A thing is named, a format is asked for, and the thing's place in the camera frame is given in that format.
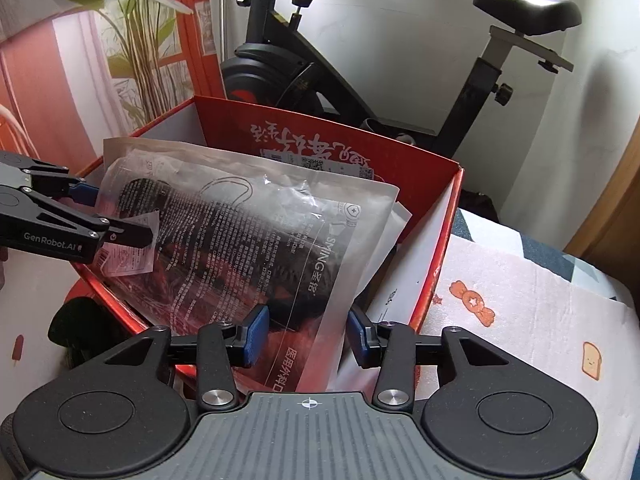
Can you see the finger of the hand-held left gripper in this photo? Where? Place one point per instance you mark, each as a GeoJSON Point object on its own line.
{"type": "Point", "coordinates": [127, 236]}
{"type": "Point", "coordinates": [85, 193]}

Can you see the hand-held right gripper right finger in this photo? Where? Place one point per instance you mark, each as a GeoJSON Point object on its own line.
{"type": "Point", "coordinates": [358, 336]}

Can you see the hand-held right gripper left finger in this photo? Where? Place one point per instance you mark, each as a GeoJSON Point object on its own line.
{"type": "Point", "coordinates": [257, 334]}

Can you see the small clear sachet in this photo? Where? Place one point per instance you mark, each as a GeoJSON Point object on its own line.
{"type": "Point", "coordinates": [127, 262]}

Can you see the white translucent packet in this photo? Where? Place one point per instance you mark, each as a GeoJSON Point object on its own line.
{"type": "Point", "coordinates": [150, 147]}

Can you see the clear packet of black masks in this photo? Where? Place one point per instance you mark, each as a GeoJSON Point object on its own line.
{"type": "Point", "coordinates": [240, 240]}

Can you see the red strawberry cardboard box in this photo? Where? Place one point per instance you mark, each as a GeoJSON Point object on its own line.
{"type": "Point", "coordinates": [435, 240]}

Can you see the black cloth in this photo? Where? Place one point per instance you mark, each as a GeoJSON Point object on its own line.
{"type": "Point", "coordinates": [82, 330]}

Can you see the printed bed sheet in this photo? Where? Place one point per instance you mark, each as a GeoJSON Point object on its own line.
{"type": "Point", "coordinates": [525, 280]}

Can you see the black exercise bike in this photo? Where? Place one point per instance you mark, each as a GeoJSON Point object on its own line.
{"type": "Point", "coordinates": [310, 75]}

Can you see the wooden headboard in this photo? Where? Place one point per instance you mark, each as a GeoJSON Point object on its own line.
{"type": "Point", "coordinates": [615, 185]}

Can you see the printed wall tapestry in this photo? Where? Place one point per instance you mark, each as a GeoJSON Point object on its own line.
{"type": "Point", "coordinates": [100, 60]}

